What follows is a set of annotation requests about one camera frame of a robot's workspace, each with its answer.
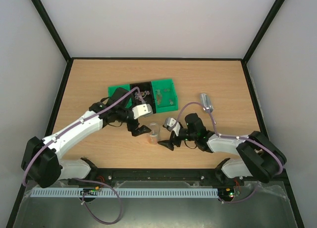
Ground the black aluminium frame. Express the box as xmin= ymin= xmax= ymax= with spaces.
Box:
xmin=4 ymin=0 xmax=305 ymax=228

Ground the metal scoop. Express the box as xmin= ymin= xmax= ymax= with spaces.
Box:
xmin=200 ymin=93 xmax=213 ymax=113

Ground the clear glass jar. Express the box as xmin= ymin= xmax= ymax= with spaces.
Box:
xmin=148 ymin=123 xmax=160 ymax=144

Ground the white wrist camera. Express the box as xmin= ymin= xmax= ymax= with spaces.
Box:
xmin=132 ymin=103 xmax=153 ymax=119
xmin=163 ymin=117 xmax=182 ymax=136

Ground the slotted grey cable duct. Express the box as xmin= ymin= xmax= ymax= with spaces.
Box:
xmin=30 ymin=187 xmax=218 ymax=198

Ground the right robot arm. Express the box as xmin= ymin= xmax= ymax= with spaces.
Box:
xmin=158 ymin=113 xmax=287 ymax=184

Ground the green bin with gummy candies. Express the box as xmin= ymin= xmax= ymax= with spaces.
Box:
xmin=151 ymin=79 xmax=178 ymax=113

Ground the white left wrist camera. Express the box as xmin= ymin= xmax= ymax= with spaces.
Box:
xmin=132 ymin=103 xmax=153 ymax=119

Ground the green bin with wrapped candies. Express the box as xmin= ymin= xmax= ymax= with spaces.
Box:
xmin=106 ymin=84 xmax=132 ymax=108

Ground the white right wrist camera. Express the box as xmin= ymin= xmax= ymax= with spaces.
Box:
xmin=163 ymin=117 xmax=182 ymax=136

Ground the black bin with lollipops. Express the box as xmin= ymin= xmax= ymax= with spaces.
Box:
xmin=129 ymin=82 xmax=156 ymax=114

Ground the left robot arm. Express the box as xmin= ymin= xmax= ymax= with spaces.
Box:
xmin=21 ymin=87 xmax=153 ymax=188

